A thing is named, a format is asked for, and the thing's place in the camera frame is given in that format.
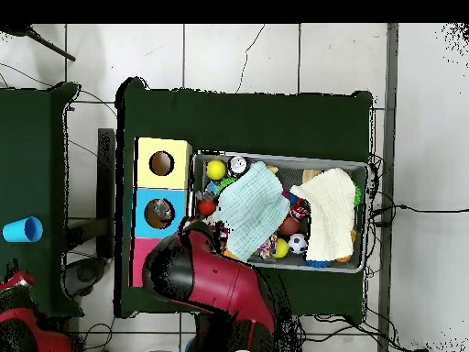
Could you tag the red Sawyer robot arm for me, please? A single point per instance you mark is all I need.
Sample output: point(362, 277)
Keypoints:
point(227, 278)

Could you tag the clear plastic bottle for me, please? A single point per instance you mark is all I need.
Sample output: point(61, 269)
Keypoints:
point(161, 212)

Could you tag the blue plastic cup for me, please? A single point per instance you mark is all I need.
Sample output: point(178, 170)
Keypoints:
point(17, 231)

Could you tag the wooden box with three holes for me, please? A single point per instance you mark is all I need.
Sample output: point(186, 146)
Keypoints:
point(161, 179)

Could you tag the black rod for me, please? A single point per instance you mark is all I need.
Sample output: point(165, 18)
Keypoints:
point(55, 49)

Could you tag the crushed red can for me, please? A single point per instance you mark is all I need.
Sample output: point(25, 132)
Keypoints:
point(299, 212)

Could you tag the cream cloth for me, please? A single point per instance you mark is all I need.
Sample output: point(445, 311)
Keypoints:
point(329, 212)

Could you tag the shallow mesh bin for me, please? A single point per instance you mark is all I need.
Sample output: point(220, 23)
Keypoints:
point(289, 174)

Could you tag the small soccer ball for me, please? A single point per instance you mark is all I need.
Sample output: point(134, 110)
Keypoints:
point(297, 244)

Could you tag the dark green table cloth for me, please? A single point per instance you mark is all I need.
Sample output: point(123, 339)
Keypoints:
point(25, 146)
point(256, 121)

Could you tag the mint green cloth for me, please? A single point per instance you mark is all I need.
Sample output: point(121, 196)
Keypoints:
point(253, 209)

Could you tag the yellow ball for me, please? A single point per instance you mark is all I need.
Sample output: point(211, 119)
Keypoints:
point(215, 169)
point(282, 248)

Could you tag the green spiky ball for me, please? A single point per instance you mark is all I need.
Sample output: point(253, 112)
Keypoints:
point(224, 185)

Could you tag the red orange ball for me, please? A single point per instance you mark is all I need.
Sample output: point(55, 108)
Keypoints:
point(206, 208)

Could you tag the silver drink can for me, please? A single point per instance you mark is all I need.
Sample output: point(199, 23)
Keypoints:
point(238, 165)

